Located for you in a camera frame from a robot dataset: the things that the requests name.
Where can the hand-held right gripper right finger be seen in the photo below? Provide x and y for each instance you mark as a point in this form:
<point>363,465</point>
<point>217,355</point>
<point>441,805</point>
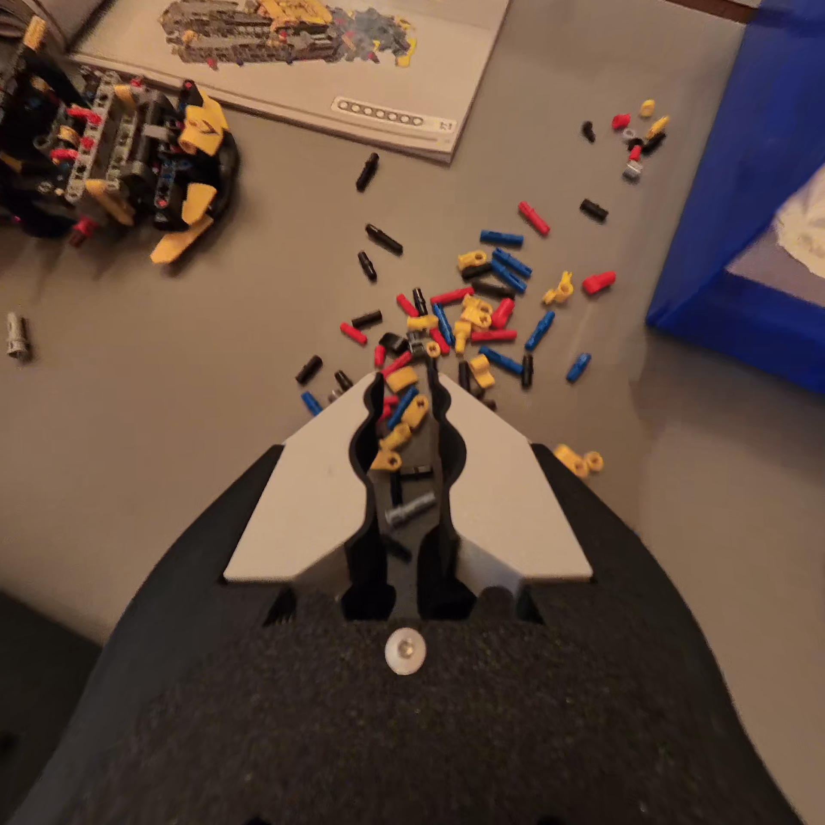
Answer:
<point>515,503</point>

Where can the grey desk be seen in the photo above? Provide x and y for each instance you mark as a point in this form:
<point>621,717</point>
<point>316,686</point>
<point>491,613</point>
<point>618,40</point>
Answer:
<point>193,387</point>

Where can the small cluster of mixed pins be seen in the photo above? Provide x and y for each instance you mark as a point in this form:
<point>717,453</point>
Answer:
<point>621,121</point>

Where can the grey connector pin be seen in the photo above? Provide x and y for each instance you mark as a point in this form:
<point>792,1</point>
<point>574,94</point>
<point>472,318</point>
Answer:
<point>409,509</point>

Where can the pile of small coloured pins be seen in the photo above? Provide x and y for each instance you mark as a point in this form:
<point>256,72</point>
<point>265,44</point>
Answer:
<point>480,316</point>

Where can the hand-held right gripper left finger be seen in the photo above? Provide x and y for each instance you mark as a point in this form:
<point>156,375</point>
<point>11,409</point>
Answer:
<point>303,503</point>

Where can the open instruction booklet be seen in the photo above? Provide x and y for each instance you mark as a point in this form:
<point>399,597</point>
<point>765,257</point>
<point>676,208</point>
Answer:
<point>451,64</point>

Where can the blue plastic bin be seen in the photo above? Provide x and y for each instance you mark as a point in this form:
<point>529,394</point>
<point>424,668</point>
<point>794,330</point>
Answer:
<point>709,193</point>

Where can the yellow black brick car model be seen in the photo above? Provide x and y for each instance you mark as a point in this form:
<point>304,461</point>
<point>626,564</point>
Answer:
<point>103,148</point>

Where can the plain white paper bag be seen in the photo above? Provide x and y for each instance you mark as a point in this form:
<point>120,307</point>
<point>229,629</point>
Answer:
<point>802,232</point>

